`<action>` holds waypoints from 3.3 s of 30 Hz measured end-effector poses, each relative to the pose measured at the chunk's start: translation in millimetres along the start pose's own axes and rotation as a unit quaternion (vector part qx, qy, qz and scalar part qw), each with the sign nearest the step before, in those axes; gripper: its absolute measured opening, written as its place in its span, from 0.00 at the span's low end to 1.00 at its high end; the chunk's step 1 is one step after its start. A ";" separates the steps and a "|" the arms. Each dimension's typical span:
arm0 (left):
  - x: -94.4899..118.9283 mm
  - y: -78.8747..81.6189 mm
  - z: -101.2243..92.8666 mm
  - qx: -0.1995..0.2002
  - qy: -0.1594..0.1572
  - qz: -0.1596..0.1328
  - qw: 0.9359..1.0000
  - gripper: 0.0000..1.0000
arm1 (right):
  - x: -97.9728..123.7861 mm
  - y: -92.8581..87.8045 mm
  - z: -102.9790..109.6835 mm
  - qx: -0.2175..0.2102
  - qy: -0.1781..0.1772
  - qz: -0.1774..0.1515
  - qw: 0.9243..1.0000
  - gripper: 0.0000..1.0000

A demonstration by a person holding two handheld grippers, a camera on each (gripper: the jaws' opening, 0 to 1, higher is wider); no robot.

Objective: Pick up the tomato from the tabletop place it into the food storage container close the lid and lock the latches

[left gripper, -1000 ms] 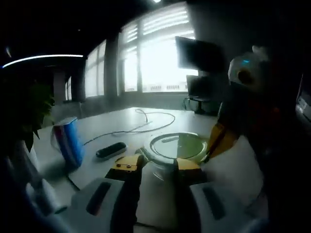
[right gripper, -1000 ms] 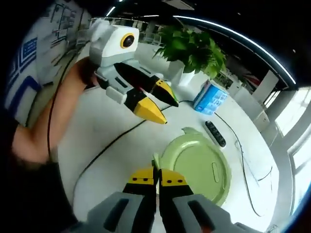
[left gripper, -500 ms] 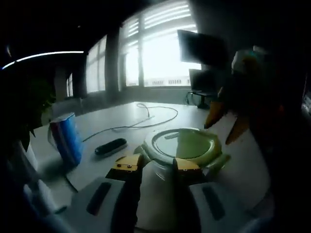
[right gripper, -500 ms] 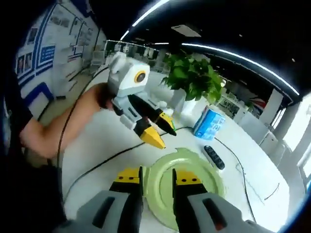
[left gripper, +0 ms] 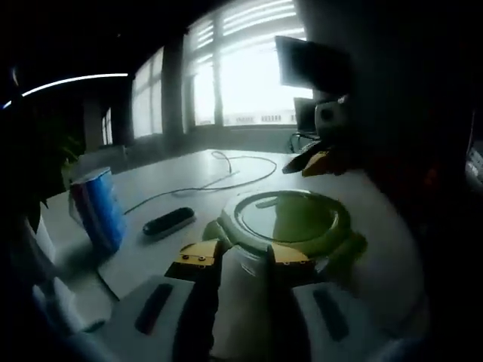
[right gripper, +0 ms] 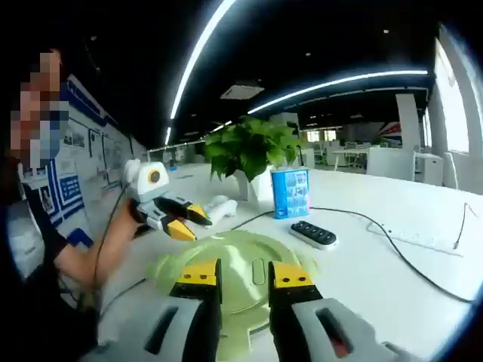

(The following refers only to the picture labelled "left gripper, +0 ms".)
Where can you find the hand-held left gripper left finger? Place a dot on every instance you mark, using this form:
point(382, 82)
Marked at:
point(120, 324)

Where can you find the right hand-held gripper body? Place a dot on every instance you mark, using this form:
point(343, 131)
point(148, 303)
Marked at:
point(328, 117)

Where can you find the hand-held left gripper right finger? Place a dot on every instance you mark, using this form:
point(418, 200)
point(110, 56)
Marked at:
point(362, 339)

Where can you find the green container lid with latches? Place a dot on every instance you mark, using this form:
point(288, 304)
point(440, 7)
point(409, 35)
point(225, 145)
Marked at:
point(298, 216)

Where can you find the glass food storage container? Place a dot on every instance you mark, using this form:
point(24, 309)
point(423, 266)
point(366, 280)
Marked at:
point(245, 264)

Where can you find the white tabletop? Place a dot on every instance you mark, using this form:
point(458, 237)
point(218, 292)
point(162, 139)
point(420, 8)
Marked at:
point(158, 256)

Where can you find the small black monitor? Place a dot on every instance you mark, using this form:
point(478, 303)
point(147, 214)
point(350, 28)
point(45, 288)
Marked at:
point(303, 115)

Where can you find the large black monitor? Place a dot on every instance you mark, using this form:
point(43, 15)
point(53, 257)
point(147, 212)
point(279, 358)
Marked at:
point(305, 62)

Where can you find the window with blinds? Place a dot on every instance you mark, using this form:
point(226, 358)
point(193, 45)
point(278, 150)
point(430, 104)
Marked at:
point(245, 75)

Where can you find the black remote control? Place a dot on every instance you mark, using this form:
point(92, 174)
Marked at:
point(170, 222)

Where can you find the blue printed box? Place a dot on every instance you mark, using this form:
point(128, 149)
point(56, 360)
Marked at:
point(100, 211)

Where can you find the white grey device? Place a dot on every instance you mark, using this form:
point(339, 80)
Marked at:
point(476, 164)

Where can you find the green leafy plant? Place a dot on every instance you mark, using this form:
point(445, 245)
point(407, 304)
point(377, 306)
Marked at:
point(64, 162)

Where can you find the long curved ceiling light strip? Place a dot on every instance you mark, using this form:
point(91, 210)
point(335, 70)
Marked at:
point(68, 80)

